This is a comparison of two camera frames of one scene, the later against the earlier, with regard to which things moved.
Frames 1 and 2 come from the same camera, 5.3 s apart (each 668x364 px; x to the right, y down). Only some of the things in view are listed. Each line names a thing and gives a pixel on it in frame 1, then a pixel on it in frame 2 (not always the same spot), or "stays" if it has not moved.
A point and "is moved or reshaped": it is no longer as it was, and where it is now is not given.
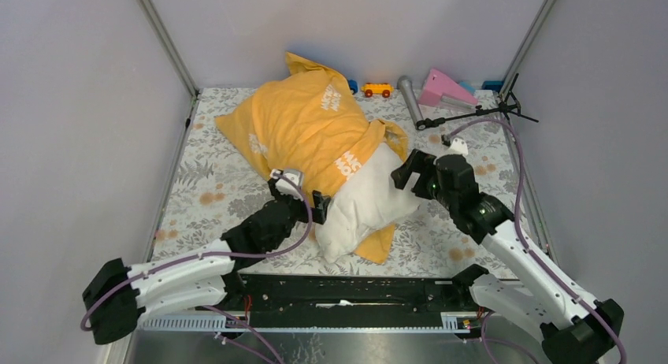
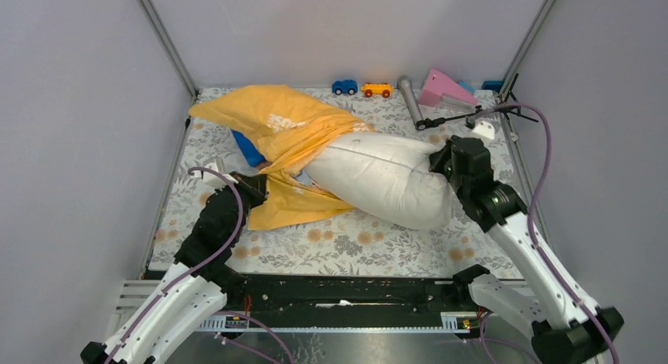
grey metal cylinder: (405, 83) stays
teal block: (468, 87) stays
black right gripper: (419, 161) to (438, 157)
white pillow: (370, 199) to (386, 180)
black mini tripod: (508, 104) stays
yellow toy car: (383, 88) stays
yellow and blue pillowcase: (308, 120) is moved or reshaped
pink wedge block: (437, 84) stays
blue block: (494, 85) stays
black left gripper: (317, 211) to (254, 186)
